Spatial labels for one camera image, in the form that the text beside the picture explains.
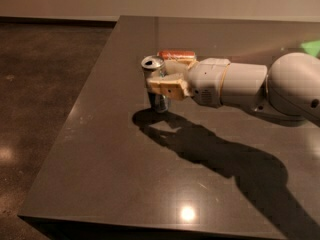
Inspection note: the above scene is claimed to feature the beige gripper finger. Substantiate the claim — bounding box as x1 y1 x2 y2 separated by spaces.
147 76 191 100
165 60 198 75

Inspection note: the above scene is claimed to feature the silver blue redbull can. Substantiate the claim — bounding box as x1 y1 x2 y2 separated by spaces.
141 55 170 113

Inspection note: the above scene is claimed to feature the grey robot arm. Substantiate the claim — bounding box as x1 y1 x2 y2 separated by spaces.
141 51 320 126

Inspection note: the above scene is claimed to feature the red coca-cola can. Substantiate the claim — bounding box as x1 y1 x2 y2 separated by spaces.
157 50 196 65

